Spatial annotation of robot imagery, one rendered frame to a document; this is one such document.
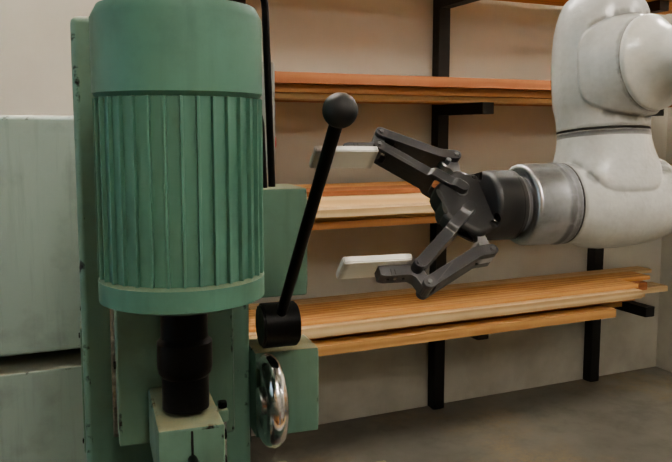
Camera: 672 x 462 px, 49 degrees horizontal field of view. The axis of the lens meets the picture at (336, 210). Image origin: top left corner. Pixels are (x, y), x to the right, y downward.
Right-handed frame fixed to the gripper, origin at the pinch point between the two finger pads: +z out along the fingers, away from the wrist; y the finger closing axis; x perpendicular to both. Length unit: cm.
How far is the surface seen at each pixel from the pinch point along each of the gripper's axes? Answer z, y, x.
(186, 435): 14.5, -13.9, -20.2
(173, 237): 15.7, -0.2, -3.5
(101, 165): 22.2, 8.1, -2.4
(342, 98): 0.3, 6.3, 9.3
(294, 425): -2.5, -6.9, -41.0
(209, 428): 12.1, -13.5, -19.9
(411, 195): -100, 125, -164
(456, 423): -136, 60, -257
